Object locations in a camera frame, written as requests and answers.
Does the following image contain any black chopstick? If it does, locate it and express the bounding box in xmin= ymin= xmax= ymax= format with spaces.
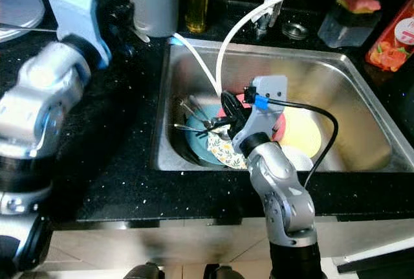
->
xmin=197 ymin=117 xmax=234 ymax=136

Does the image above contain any floral patterned plate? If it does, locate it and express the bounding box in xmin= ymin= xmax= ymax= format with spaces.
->
xmin=207 ymin=130 xmax=246 ymax=170

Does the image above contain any teal blue plate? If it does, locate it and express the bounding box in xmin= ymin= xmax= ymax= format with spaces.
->
xmin=184 ymin=103 xmax=224 ymax=166

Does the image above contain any steel utensil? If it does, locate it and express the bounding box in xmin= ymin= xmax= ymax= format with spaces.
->
xmin=176 ymin=95 xmax=211 ymax=128

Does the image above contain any pink plate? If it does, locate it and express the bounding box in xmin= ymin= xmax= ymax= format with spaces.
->
xmin=220 ymin=91 xmax=289 ymax=140

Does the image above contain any grey thermos flask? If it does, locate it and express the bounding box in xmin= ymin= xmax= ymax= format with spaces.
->
xmin=125 ymin=0 xmax=182 ymax=39

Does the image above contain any pale yellow plate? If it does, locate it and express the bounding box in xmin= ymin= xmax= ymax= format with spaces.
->
xmin=281 ymin=107 xmax=324 ymax=157

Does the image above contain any small white bowl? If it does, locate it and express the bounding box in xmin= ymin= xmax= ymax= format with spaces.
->
xmin=288 ymin=146 xmax=314 ymax=173

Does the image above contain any glass oil bottle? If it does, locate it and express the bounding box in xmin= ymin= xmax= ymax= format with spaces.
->
xmin=181 ymin=0 xmax=213 ymax=34

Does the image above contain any long steel spoon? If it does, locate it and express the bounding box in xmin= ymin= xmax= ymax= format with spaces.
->
xmin=0 ymin=23 xmax=59 ymax=34

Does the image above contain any clear plastic container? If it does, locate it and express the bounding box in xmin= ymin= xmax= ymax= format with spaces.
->
xmin=0 ymin=0 xmax=47 ymax=41

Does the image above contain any chrome faucet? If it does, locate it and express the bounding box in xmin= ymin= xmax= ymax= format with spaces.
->
xmin=256 ymin=0 xmax=289 ymax=34

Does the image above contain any stainless steel sink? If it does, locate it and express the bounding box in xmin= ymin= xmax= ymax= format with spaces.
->
xmin=154 ymin=36 xmax=414 ymax=173

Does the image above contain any clear sponge holder dispenser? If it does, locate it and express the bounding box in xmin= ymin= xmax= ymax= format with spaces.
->
xmin=317 ymin=4 xmax=379 ymax=48

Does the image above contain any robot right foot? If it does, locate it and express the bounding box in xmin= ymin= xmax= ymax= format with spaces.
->
xmin=204 ymin=265 xmax=243 ymax=279

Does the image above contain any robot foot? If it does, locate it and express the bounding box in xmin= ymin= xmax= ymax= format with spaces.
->
xmin=123 ymin=263 xmax=166 ymax=279
xmin=204 ymin=265 xmax=243 ymax=279

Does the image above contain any pink yellow sponge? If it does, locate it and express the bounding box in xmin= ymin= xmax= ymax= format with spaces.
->
xmin=336 ymin=0 xmax=382 ymax=14

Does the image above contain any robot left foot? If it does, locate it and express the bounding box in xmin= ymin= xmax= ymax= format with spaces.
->
xmin=123 ymin=263 xmax=166 ymax=279

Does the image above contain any peach dish soap bottle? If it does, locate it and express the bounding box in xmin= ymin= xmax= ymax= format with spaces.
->
xmin=365 ymin=7 xmax=414 ymax=73

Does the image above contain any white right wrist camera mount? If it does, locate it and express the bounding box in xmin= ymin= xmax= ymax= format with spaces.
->
xmin=233 ymin=75 xmax=289 ymax=153

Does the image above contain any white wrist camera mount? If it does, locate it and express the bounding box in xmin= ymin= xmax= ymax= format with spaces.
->
xmin=47 ymin=0 xmax=112 ymax=40
xmin=233 ymin=75 xmax=289 ymax=153

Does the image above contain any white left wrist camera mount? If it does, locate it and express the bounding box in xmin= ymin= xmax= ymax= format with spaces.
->
xmin=47 ymin=0 xmax=112 ymax=40

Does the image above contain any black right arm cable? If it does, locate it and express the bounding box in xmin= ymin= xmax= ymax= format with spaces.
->
xmin=265 ymin=96 xmax=339 ymax=189

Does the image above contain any round metal counter ring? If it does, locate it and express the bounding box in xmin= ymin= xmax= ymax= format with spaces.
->
xmin=281 ymin=22 xmax=310 ymax=40

